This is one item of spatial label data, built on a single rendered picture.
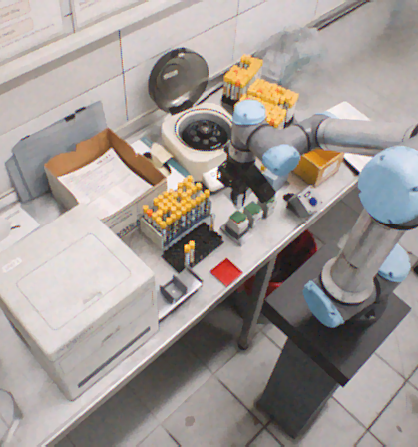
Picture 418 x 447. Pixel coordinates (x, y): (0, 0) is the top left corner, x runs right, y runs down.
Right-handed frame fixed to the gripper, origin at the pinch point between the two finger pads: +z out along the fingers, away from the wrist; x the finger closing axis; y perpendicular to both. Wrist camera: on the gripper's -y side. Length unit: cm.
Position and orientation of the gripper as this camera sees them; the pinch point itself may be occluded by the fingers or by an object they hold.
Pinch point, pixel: (240, 207)
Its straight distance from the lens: 145.0
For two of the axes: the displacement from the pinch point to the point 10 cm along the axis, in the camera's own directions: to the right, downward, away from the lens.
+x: -6.9, 5.5, -4.7
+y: -7.2, -5.7, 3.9
